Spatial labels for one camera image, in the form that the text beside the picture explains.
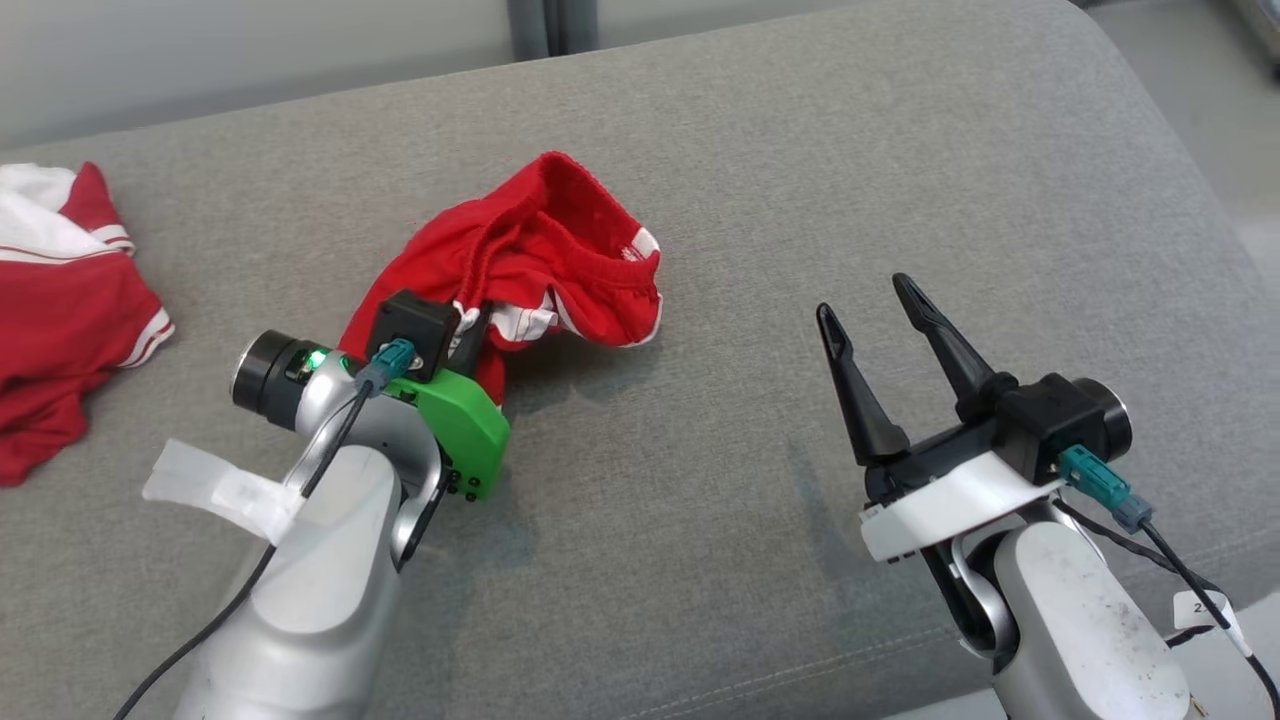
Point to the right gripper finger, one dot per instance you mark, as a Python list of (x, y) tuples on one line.
[(960, 365), (865, 420)]

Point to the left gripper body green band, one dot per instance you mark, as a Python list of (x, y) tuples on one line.
[(465, 430)]

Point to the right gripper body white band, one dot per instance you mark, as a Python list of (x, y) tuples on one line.
[(950, 500)]

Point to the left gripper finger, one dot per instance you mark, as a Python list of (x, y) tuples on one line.
[(470, 345)]

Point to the red shorts with white trim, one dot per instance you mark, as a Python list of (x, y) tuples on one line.
[(560, 260)]

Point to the red and white jersey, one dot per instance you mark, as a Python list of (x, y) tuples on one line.
[(60, 300)]

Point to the white tape on left arm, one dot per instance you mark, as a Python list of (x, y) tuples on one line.
[(220, 490)]

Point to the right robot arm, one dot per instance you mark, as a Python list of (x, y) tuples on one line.
[(1080, 620)]

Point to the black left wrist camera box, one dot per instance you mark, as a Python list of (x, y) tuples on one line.
[(410, 325)]

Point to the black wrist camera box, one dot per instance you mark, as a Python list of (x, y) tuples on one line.
[(1040, 420), (410, 325)]

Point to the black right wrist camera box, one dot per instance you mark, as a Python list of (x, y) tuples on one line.
[(1040, 420)]

